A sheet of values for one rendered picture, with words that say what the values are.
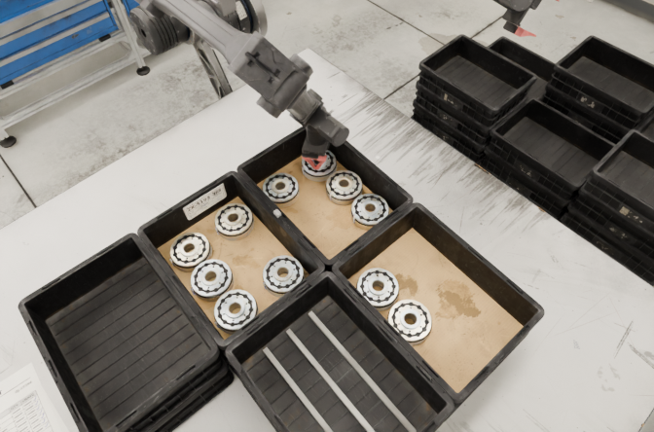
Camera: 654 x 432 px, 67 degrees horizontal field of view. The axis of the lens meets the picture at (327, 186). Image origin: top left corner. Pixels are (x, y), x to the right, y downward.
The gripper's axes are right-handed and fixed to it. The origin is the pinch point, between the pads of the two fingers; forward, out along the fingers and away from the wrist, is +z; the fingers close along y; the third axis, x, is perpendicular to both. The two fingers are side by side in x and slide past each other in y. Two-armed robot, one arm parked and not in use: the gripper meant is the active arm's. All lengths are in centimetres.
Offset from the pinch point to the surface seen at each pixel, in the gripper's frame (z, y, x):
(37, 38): 40, 80, 164
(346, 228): 4.2, -19.0, -12.1
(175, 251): 0.8, -36.8, 29.6
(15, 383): 16, -73, 62
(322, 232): 4.1, -21.5, -5.9
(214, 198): -1.5, -20.1, 24.5
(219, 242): 3.9, -30.5, 20.5
